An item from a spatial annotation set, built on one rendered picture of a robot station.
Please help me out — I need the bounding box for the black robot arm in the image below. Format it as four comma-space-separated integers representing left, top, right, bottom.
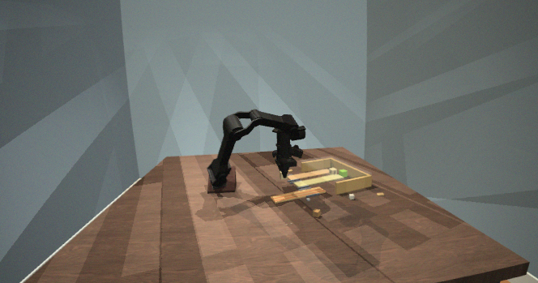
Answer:
207, 109, 306, 190

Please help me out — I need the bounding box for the pale yellow flat strip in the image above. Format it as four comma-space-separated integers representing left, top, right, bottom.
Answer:
293, 176, 332, 187

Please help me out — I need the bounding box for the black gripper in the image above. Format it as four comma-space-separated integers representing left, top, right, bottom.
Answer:
272, 143, 297, 178

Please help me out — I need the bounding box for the orange zigzag-patterned flat strip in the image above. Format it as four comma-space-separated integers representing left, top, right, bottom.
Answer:
288, 171, 321, 180

